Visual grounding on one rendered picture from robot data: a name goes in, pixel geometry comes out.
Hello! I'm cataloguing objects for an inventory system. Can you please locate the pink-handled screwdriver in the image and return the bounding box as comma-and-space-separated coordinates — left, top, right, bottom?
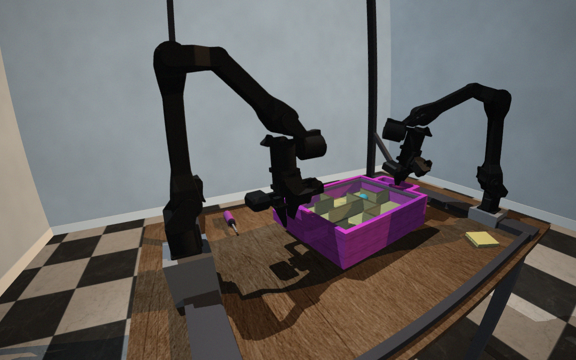
223, 210, 238, 232

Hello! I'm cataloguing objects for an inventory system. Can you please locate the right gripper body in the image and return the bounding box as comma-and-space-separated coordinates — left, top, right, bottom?
244, 163, 324, 212

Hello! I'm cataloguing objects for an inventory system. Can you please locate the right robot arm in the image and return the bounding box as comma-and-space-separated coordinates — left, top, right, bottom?
153, 40, 327, 261

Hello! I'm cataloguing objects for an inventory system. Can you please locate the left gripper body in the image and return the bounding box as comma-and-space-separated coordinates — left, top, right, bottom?
382, 143, 422, 177

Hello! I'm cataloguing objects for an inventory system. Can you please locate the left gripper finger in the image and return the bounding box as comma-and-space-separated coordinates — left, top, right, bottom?
402, 169, 414, 181
394, 172, 409, 186

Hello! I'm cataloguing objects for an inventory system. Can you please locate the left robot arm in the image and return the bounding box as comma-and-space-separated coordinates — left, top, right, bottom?
382, 82, 512, 214

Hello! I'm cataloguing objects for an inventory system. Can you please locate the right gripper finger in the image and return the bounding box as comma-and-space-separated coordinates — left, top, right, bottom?
285, 197, 299, 220
271, 203, 288, 228

